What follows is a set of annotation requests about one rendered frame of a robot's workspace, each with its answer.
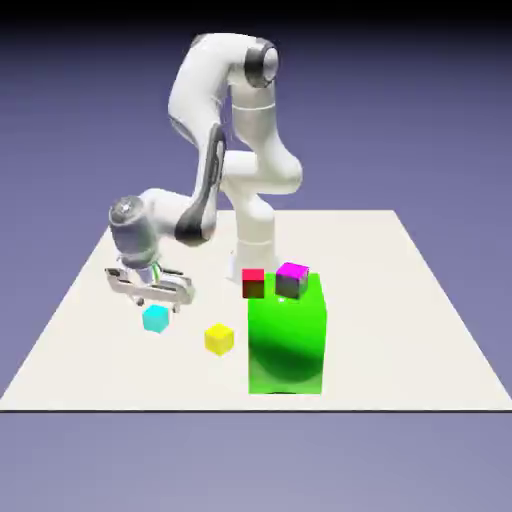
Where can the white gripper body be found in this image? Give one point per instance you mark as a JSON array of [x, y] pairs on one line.
[[152, 288]]

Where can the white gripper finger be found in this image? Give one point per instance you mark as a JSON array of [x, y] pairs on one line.
[[139, 300], [176, 308]]

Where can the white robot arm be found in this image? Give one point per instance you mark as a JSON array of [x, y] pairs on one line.
[[256, 120]]

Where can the small cyan cube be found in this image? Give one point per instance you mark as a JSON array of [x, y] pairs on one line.
[[155, 318]]

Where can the small yellow cube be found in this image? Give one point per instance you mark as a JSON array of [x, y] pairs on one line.
[[218, 339]]

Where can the small red cube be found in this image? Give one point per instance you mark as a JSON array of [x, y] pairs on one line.
[[253, 283]]

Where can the small magenta cube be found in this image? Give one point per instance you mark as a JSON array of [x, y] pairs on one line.
[[292, 280]]

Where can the large green box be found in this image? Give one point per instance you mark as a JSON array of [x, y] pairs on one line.
[[286, 340]]

